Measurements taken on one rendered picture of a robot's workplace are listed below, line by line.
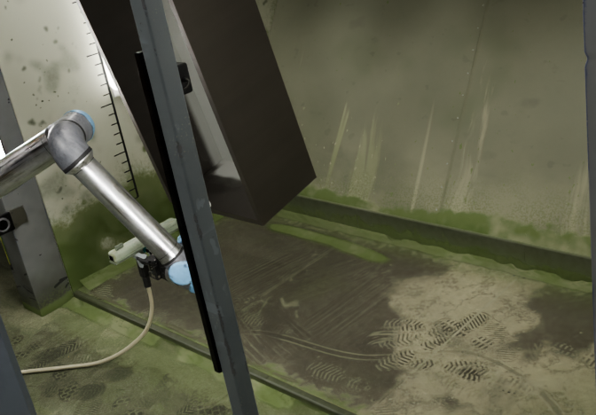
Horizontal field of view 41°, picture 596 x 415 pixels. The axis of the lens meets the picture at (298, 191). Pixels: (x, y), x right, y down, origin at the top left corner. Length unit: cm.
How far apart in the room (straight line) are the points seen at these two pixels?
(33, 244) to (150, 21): 228
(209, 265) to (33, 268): 208
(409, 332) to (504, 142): 95
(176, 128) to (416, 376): 147
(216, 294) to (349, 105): 228
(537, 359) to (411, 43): 171
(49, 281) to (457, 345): 195
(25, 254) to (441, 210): 190
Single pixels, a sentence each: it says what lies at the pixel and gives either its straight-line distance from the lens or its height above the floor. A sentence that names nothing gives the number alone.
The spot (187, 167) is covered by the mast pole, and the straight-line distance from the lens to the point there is 178.
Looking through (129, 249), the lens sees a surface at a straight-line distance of 303.
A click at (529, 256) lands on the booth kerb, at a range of 340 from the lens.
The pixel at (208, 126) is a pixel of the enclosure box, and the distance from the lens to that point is 368.
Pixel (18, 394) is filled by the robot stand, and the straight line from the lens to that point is 308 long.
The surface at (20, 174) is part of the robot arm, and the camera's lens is 281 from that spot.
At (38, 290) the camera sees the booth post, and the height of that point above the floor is 14.
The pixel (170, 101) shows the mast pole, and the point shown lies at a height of 133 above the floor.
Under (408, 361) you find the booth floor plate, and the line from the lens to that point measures 295.
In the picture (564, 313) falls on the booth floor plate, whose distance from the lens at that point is 316.
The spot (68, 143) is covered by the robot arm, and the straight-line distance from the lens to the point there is 259.
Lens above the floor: 175
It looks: 22 degrees down
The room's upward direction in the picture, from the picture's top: 11 degrees counter-clockwise
